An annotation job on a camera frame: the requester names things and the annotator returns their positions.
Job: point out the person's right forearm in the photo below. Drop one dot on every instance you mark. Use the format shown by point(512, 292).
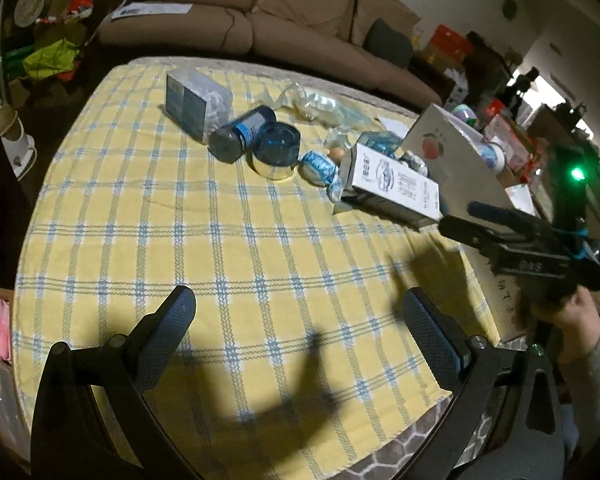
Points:
point(592, 385)

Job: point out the blue clear plastic pack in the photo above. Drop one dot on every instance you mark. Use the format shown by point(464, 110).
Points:
point(380, 141)

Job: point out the dark blue bottle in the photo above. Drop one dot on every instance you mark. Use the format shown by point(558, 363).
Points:
point(240, 132)

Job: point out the purple plastic container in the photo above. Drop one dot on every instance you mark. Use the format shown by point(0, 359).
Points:
point(465, 112)

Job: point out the clear plastic bag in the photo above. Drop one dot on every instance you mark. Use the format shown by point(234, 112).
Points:
point(315, 102)

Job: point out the white rectangular carton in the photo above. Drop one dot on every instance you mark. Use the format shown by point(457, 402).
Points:
point(392, 187)

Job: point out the green cloth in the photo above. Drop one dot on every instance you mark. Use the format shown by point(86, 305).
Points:
point(50, 57)

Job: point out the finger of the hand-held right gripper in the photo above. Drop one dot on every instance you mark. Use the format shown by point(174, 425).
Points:
point(467, 232)
point(505, 219)

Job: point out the round tin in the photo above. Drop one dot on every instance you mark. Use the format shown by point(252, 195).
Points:
point(30, 6)

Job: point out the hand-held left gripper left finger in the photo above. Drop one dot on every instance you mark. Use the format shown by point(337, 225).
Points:
point(172, 325)

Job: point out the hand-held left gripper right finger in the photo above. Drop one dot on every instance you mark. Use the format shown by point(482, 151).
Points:
point(432, 332)

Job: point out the brown sofa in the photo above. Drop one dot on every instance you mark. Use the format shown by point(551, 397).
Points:
point(260, 20)

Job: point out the clear cotton swab box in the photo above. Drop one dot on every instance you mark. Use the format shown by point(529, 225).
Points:
point(195, 102)

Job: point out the dark grey pillow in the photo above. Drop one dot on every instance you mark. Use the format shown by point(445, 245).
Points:
point(387, 46)

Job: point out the blue foil packet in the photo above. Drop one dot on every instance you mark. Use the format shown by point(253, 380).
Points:
point(321, 170)

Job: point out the white standing rack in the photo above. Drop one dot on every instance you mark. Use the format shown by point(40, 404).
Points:
point(12, 130)

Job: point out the white blue paper cup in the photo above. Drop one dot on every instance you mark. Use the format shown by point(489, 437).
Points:
point(495, 154)

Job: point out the large cardboard box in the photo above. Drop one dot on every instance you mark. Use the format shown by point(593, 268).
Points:
point(455, 180)

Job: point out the person's right hand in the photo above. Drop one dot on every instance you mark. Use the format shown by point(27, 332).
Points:
point(572, 320)

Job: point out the white paper sheet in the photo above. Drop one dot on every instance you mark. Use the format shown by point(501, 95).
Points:
point(150, 8)

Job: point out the yellow plaid tablecloth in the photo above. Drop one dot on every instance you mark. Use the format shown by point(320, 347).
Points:
point(180, 240)

